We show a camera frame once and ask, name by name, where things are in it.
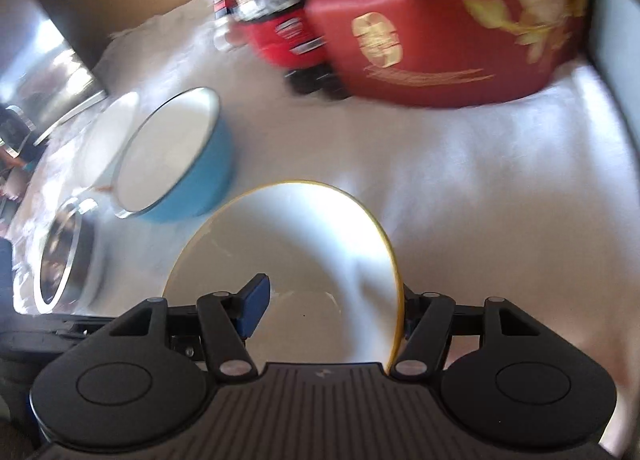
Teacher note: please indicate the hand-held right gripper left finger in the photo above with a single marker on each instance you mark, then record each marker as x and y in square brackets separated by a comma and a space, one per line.
[256, 304]

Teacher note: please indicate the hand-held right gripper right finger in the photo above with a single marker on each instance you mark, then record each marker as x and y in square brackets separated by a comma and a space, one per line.
[425, 330]

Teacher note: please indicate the yellow-rimmed white plate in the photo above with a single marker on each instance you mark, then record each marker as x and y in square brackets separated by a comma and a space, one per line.
[280, 240]

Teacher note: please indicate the blue enamel bowl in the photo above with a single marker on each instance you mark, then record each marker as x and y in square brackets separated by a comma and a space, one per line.
[210, 175]

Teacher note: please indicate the plain white plate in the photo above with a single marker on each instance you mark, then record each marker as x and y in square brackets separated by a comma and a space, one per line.
[107, 135]

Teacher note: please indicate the stainless steel bowl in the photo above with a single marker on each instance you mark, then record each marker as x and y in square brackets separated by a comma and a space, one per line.
[82, 250]

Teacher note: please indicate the white textured cloth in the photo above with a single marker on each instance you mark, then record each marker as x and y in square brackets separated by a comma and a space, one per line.
[475, 180]

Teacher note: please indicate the flat screen television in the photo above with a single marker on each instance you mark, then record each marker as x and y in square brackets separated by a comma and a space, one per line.
[45, 75]

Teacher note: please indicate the red gold-printed gift box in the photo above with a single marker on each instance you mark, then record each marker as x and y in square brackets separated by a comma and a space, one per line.
[450, 40]

